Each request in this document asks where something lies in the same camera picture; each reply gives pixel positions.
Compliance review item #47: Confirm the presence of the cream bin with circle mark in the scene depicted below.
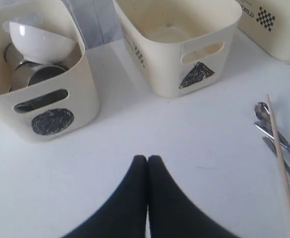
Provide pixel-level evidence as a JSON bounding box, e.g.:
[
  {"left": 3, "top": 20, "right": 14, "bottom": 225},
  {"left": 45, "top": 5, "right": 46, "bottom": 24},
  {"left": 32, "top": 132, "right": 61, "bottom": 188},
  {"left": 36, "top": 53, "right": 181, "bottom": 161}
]
[{"left": 0, "top": 0, "right": 100, "bottom": 142}]

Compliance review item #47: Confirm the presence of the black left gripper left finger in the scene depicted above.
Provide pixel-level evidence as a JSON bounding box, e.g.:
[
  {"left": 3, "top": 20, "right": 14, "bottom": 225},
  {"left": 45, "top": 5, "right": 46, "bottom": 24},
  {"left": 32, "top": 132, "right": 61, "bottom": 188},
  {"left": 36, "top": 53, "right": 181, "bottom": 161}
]
[{"left": 64, "top": 155, "right": 148, "bottom": 238}]

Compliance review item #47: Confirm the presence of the steel mug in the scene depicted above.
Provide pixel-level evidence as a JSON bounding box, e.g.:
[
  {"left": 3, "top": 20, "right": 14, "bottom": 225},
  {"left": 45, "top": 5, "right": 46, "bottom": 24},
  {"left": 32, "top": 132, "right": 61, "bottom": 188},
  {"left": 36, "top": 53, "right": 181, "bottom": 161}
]
[
  {"left": 9, "top": 62, "right": 68, "bottom": 92},
  {"left": 4, "top": 42, "right": 24, "bottom": 67}
]

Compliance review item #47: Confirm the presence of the wooden chopstick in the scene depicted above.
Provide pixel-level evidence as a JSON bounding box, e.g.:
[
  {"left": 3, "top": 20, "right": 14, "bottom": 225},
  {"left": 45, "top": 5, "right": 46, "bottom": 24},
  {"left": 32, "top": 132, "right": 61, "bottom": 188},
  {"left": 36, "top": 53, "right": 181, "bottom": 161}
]
[{"left": 267, "top": 94, "right": 290, "bottom": 219}]

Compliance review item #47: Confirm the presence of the cream bin with square mark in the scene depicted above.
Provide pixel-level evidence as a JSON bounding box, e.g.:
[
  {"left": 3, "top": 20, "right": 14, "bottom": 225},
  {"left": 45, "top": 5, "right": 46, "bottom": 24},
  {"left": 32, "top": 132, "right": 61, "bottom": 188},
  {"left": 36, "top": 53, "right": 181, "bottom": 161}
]
[{"left": 238, "top": 0, "right": 290, "bottom": 62}]

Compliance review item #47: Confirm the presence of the white ceramic bowl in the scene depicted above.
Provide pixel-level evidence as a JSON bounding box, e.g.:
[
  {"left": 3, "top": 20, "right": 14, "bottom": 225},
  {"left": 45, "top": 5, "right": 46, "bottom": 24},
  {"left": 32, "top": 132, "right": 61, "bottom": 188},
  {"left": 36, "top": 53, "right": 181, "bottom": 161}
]
[{"left": 9, "top": 21, "right": 76, "bottom": 64}]

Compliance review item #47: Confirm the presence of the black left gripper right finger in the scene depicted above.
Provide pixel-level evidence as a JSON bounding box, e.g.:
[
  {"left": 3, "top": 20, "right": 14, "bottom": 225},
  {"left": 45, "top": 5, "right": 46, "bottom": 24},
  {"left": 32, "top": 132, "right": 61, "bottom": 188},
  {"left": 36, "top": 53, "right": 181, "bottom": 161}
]
[{"left": 147, "top": 155, "right": 238, "bottom": 238}]

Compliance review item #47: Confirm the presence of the steel spoon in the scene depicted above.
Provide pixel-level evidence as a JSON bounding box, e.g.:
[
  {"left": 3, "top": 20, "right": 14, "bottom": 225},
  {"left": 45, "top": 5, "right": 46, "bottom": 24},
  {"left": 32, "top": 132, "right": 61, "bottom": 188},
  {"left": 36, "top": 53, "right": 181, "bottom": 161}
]
[{"left": 254, "top": 102, "right": 290, "bottom": 153}]

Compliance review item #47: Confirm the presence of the cream bin with triangle mark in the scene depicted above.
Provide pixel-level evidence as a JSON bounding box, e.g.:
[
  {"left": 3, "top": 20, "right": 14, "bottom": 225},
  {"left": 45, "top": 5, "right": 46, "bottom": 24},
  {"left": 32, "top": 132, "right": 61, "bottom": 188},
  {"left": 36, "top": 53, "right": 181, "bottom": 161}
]
[{"left": 113, "top": 0, "right": 242, "bottom": 98}]

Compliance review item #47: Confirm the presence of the white curtain backdrop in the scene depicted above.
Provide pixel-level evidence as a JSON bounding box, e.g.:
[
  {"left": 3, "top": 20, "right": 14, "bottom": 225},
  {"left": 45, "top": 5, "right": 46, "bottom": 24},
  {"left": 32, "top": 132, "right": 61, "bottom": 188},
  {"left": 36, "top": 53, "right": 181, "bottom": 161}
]
[{"left": 64, "top": 0, "right": 122, "bottom": 49}]

